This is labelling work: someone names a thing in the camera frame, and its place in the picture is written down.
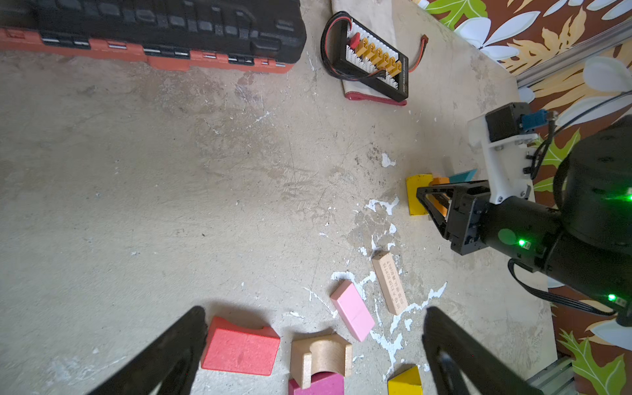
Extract red wood block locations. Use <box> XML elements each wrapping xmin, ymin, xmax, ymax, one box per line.
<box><xmin>201</xmin><ymin>317</ymin><xmax>281</xmax><ymax>376</ymax></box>

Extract magenta wood block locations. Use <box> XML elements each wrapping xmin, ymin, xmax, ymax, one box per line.
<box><xmin>288</xmin><ymin>372</ymin><xmax>345</xmax><ymax>395</ymax></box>

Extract natural wood plank block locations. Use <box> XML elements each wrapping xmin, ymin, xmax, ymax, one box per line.
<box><xmin>372</xmin><ymin>251</ymin><xmax>409</xmax><ymax>315</ymax></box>

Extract orange wood block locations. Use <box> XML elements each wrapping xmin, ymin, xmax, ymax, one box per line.
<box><xmin>427</xmin><ymin>176</ymin><xmax>451</xmax><ymax>218</ymax></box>

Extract natural wood arch block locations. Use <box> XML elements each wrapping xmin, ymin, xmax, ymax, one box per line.
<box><xmin>290</xmin><ymin>333</ymin><xmax>353</xmax><ymax>389</ymax></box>

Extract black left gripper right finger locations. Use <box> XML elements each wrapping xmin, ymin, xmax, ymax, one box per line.
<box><xmin>422</xmin><ymin>307</ymin><xmax>542</xmax><ymax>394</ymax></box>

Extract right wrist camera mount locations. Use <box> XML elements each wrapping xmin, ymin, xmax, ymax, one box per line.
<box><xmin>467</xmin><ymin>102</ymin><xmax>555</xmax><ymax>204</ymax></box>

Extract black charging board yellow connectors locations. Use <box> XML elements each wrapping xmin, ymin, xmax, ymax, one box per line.
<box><xmin>319</xmin><ymin>11</ymin><xmax>429</xmax><ymax>106</ymax></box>

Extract yellow square wood block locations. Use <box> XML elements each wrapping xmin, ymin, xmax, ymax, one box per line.
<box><xmin>406</xmin><ymin>173</ymin><xmax>435</xmax><ymax>217</ymax></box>

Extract black and red tool case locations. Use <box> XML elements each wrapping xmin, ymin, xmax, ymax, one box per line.
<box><xmin>1</xmin><ymin>0</ymin><xmax>307</xmax><ymax>74</ymax></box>

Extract light pink wood block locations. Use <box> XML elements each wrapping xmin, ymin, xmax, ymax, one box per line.
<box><xmin>330</xmin><ymin>280</ymin><xmax>375</xmax><ymax>342</ymax></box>

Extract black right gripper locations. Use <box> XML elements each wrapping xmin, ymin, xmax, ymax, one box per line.
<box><xmin>416</xmin><ymin>180</ymin><xmax>491</xmax><ymax>256</ymax></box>

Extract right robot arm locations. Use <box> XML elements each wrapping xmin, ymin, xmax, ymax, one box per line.
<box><xmin>416</xmin><ymin>116</ymin><xmax>631</xmax><ymax>327</ymax></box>

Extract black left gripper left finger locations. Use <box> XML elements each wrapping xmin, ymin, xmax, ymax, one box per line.
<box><xmin>91</xmin><ymin>306</ymin><xmax>207</xmax><ymax>394</ymax></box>

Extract teal wood block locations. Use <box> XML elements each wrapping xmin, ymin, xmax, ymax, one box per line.
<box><xmin>449</xmin><ymin>169</ymin><xmax>478</xmax><ymax>184</ymax></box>

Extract yellow rounded wood block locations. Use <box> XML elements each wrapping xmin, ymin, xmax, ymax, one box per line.
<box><xmin>388</xmin><ymin>365</ymin><xmax>424</xmax><ymax>395</ymax></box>

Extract white work glove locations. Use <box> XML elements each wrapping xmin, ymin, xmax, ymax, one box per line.
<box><xmin>331</xmin><ymin>0</ymin><xmax>407</xmax><ymax>106</ymax></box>

